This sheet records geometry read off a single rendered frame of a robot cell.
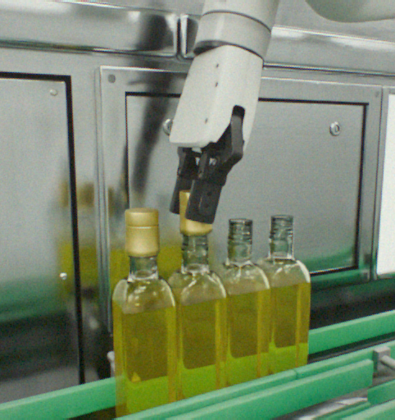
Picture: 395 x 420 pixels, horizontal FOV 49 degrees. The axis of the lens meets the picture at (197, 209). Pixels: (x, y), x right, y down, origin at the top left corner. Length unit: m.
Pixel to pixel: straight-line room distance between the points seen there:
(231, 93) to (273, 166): 0.26
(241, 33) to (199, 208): 0.17
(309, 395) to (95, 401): 0.24
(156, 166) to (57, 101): 0.15
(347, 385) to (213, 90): 0.38
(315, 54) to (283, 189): 0.21
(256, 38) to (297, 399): 0.39
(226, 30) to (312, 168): 0.33
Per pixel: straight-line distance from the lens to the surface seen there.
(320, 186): 0.72
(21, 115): 0.58
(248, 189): 0.64
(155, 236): 0.44
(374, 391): 0.66
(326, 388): 0.56
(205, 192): 0.43
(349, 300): 0.88
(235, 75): 0.42
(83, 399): 0.53
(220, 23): 0.45
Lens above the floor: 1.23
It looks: 9 degrees down
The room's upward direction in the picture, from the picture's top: straight up
